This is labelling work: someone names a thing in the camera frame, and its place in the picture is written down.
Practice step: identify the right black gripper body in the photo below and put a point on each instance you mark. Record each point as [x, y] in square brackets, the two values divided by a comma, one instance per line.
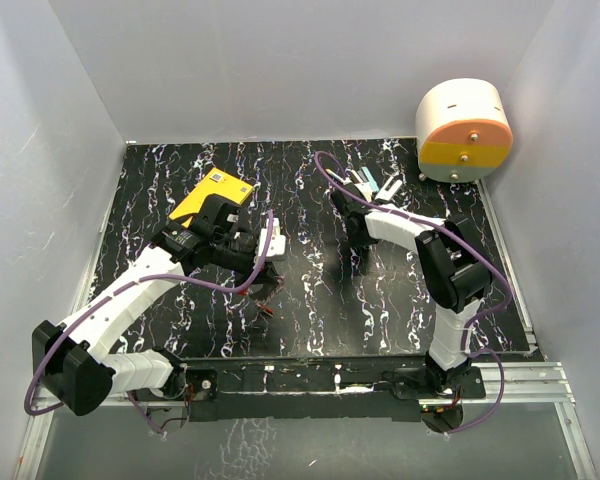
[359, 240]

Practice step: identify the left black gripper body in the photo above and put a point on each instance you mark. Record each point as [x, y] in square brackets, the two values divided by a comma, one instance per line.
[234, 255]

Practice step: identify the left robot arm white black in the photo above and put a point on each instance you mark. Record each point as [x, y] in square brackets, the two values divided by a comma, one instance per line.
[202, 245]

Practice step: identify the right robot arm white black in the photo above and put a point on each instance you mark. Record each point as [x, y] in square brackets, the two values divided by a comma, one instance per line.
[455, 279]

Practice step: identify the white clip tool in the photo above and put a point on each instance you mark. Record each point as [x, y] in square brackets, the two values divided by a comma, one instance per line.
[388, 190]

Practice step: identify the yellow white pen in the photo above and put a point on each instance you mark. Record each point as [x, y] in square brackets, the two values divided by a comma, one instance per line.
[336, 176]

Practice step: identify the yellow notebook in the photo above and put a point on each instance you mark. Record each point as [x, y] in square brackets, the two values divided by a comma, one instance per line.
[216, 182]

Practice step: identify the round pastel drawer cabinet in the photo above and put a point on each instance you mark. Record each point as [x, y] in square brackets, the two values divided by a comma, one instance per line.
[462, 132]

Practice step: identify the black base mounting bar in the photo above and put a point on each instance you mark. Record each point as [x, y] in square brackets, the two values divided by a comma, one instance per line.
[401, 388]

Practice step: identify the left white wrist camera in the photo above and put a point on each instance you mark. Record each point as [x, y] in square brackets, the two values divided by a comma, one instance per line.
[277, 244]

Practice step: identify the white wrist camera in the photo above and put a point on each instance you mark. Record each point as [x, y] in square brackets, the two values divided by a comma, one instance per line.
[277, 244]
[365, 190]

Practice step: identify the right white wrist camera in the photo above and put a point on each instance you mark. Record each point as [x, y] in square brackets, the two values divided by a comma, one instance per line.
[365, 190]

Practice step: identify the aluminium frame rail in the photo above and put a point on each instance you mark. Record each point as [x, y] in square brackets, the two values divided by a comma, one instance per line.
[526, 427]

